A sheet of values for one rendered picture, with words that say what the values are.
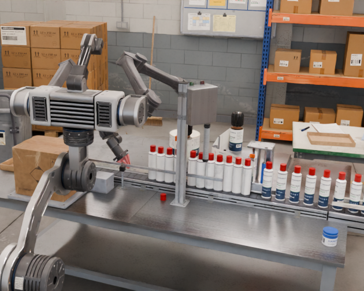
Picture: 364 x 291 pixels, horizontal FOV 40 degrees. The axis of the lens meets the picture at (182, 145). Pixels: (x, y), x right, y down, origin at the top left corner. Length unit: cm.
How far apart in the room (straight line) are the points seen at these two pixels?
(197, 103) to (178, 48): 469
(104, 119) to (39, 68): 418
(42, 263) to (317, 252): 122
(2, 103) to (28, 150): 293
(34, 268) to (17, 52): 455
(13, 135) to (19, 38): 167
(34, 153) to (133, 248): 115
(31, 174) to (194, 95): 97
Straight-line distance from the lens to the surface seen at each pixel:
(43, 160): 275
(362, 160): 403
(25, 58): 632
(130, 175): 302
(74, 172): 231
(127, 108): 214
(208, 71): 722
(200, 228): 255
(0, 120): 496
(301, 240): 253
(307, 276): 342
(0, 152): 508
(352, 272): 400
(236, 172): 277
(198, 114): 260
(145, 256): 348
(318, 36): 708
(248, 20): 694
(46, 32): 618
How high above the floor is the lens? 203
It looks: 19 degrees down
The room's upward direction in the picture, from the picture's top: 2 degrees clockwise
